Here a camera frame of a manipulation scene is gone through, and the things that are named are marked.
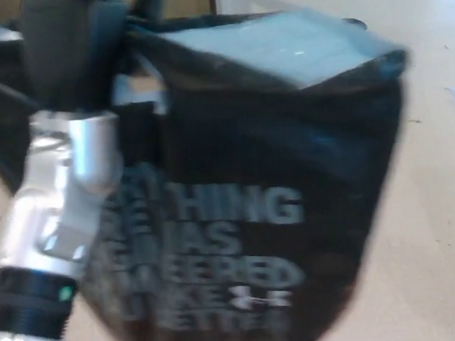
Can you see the black printed plastic bag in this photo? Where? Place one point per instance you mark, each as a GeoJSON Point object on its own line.
{"type": "Point", "coordinates": [248, 136]}

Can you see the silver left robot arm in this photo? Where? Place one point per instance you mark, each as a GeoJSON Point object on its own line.
{"type": "Point", "coordinates": [46, 194]}

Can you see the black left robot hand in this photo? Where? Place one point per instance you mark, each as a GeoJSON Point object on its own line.
{"type": "Point", "coordinates": [61, 45]}

